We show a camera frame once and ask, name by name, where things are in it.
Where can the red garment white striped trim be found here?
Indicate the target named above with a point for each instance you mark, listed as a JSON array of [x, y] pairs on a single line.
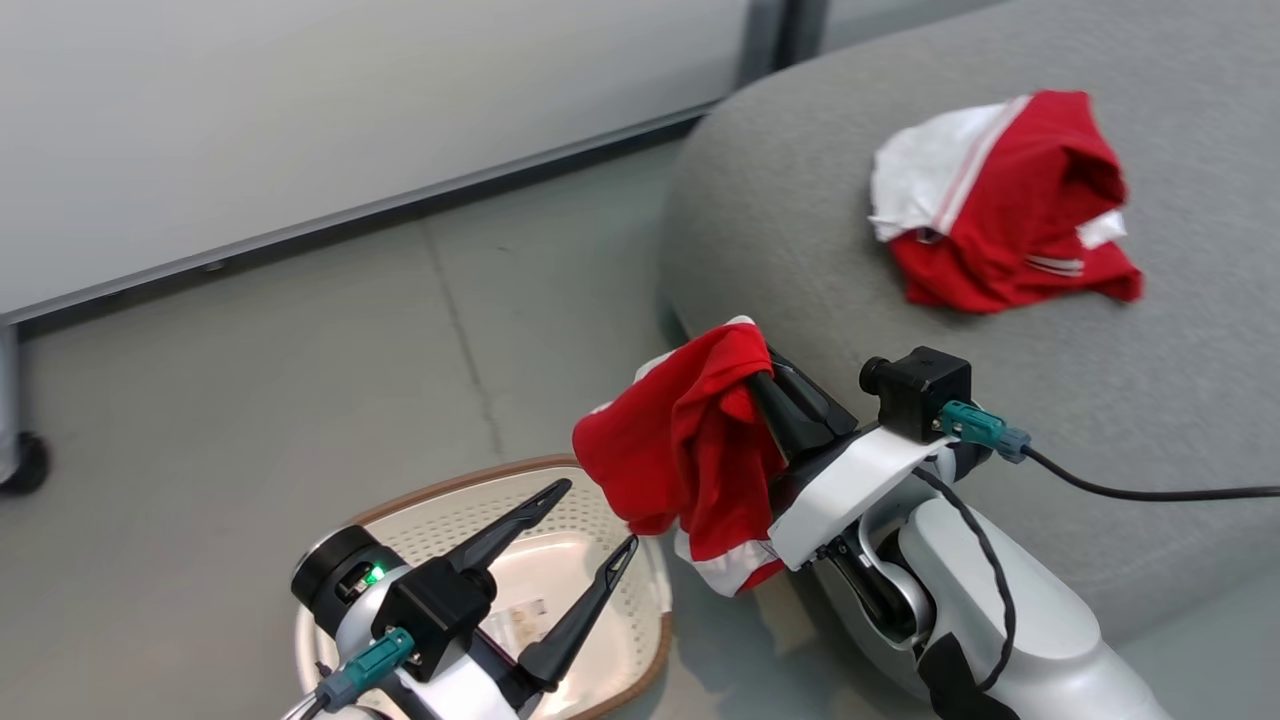
[[1010, 200]]

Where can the large white partition panel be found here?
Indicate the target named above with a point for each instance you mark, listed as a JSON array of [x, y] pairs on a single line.
[[300, 120]]

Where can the red jersey with black print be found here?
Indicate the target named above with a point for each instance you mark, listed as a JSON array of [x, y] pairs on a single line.
[[690, 440]]

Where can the white perforated laundry basket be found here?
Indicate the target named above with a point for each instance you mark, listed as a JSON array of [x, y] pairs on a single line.
[[420, 530]]

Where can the black caster wheel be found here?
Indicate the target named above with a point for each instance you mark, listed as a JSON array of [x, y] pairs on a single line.
[[30, 465]]

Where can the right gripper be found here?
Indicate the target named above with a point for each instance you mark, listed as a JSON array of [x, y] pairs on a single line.
[[840, 480]]

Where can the teal left camera connector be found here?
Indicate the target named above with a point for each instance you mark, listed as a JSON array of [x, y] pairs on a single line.
[[370, 665]]

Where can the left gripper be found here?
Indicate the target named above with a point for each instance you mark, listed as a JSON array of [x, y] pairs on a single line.
[[330, 570]]

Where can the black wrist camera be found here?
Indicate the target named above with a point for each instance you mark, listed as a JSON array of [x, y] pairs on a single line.
[[440, 610], [920, 390]]

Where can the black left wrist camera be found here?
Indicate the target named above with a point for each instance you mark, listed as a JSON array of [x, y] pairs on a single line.
[[440, 610]]

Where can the teal camera connector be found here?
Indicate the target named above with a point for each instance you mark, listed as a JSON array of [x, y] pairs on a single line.
[[370, 665], [975, 425]]

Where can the grey partition leg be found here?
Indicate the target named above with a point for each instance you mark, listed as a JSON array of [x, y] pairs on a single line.
[[7, 400]]

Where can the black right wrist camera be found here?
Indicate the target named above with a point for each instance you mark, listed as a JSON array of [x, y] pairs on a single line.
[[920, 390]]

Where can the teal right camera connector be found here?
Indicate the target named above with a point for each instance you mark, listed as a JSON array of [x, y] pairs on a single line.
[[975, 425]]

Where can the grey fabric sofa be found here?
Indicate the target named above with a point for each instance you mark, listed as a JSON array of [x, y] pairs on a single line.
[[1150, 390]]

